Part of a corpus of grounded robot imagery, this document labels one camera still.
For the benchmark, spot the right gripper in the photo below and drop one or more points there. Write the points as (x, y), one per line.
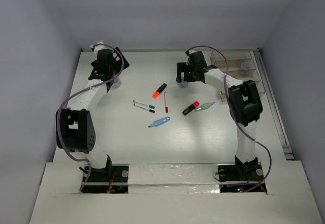
(183, 67)

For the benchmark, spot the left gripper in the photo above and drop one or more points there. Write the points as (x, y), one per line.
(118, 63)

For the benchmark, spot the paperclip jar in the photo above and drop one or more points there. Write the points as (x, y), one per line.
(183, 85)
(116, 84)
(245, 68)

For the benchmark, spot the pink black highlighter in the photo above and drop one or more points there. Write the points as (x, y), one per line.
(190, 108)

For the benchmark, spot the orange black highlighter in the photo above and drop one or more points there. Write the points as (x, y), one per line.
(159, 91)

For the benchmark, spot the red capped white marker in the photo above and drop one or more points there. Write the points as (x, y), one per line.
(166, 103)

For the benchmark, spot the blue capped white marker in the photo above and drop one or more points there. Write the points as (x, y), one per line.
(145, 105)

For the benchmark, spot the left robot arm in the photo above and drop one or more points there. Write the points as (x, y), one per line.
(74, 125)

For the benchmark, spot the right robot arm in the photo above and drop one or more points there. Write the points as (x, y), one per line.
(242, 98)

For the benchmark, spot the green translucent highlighter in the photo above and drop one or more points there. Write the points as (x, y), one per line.
(204, 106)

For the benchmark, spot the clear acrylic drawer organizer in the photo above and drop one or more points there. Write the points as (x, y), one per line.
(235, 57)

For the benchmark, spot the black capped white marker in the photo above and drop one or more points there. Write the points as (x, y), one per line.
(144, 108)

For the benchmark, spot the blue translucent highlighter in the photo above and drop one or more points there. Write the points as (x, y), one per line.
(159, 122)

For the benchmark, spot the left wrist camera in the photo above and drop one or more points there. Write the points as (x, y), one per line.
(97, 47)

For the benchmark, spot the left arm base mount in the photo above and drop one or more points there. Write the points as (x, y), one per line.
(101, 182)

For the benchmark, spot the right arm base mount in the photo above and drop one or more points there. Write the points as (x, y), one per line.
(232, 181)

